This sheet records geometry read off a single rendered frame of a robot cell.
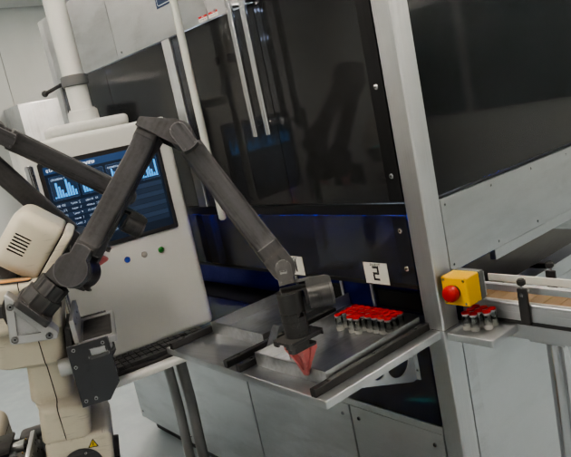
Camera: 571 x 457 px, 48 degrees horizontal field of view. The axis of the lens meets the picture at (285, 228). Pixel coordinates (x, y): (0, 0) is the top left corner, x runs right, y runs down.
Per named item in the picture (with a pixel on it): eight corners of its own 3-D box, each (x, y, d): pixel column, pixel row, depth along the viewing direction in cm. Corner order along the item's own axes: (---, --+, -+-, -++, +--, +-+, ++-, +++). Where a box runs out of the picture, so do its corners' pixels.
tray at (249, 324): (295, 295, 214) (294, 285, 214) (350, 303, 194) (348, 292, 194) (213, 332, 194) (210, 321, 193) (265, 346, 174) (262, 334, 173)
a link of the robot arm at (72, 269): (151, 111, 153) (141, 99, 143) (201, 137, 152) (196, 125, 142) (62, 279, 148) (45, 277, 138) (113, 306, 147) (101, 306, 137)
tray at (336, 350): (348, 317, 183) (345, 306, 182) (420, 329, 163) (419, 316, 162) (256, 364, 162) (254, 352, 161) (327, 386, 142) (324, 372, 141)
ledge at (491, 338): (479, 319, 166) (478, 313, 166) (525, 326, 156) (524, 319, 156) (447, 339, 158) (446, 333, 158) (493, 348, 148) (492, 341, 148)
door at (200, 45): (210, 205, 227) (171, 37, 217) (294, 203, 191) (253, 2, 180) (208, 206, 227) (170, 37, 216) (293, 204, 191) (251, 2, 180)
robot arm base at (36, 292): (18, 293, 147) (12, 305, 135) (42, 266, 147) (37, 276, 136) (50, 315, 149) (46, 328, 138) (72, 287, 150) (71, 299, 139)
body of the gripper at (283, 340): (324, 335, 145) (318, 305, 144) (292, 353, 139) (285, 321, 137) (305, 331, 150) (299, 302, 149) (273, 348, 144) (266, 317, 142)
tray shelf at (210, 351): (287, 298, 219) (286, 293, 218) (459, 326, 164) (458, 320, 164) (167, 353, 190) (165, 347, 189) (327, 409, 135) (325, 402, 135)
